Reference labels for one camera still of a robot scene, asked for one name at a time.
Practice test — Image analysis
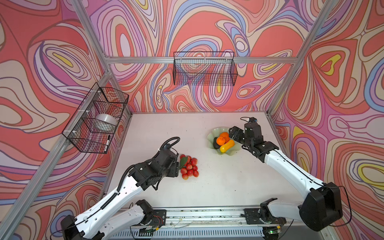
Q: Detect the red lychee bunch with leaf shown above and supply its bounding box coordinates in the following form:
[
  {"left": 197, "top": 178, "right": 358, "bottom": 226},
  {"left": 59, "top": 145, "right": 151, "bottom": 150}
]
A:
[{"left": 179, "top": 154, "right": 200, "bottom": 180}]

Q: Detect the large fake orange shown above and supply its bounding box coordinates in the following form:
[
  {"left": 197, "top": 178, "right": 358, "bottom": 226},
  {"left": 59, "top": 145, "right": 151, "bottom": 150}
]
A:
[{"left": 220, "top": 132, "right": 230, "bottom": 143}]

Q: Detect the yellow fake mango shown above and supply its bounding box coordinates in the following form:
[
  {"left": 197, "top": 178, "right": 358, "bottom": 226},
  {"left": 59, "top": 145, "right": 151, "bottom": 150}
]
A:
[{"left": 220, "top": 139, "right": 235, "bottom": 153}]

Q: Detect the small orange tangerine with stem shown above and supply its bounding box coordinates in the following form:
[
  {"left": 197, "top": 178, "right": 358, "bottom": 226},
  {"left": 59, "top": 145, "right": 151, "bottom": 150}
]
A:
[{"left": 217, "top": 136, "right": 226, "bottom": 146}]

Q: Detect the dark fake avocado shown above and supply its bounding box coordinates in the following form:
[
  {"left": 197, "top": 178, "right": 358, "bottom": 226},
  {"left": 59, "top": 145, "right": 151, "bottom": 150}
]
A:
[{"left": 213, "top": 137, "right": 221, "bottom": 150}]

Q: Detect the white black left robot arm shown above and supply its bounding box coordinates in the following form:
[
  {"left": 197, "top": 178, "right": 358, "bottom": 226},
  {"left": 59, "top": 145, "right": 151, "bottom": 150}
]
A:
[{"left": 61, "top": 137, "right": 180, "bottom": 240}]

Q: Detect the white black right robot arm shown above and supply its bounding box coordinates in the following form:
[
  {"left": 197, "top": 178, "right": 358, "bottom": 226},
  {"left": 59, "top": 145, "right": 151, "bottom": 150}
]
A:
[{"left": 229, "top": 118, "right": 343, "bottom": 232}]

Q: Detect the green scalloped fruit bowl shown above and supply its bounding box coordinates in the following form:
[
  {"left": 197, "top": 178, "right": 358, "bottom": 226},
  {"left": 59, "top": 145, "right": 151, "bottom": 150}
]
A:
[{"left": 206, "top": 127, "right": 241, "bottom": 156}]

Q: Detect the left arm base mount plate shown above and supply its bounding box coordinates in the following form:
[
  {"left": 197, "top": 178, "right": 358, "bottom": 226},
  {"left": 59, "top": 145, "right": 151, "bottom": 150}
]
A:
[{"left": 139, "top": 209, "right": 167, "bottom": 227}]

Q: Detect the black wire basket back wall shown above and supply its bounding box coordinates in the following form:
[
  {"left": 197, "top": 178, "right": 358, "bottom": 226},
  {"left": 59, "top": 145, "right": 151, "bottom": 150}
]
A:
[{"left": 173, "top": 51, "right": 238, "bottom": 87}]

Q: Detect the black wire basket wall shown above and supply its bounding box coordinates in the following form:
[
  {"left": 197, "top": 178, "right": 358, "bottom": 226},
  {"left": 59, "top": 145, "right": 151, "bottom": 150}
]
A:
[
  {"left": 62, "top": 83, "right": 129, "bottom": 154},
  {"left": 173, "top": 51, "right": 238, "bottom": 87}
]

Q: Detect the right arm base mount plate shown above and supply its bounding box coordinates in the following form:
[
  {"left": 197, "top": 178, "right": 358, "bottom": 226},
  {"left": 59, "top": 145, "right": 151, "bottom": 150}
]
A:
[{"left": 240, "top": 208, "right": 287, "bottom": 226}]

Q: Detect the black wire basket left wall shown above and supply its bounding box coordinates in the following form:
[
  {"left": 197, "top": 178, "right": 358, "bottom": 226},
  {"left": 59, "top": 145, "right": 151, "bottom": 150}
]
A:
[{"left": 62, "top": 83, "right": 129, "bottom": 154}]

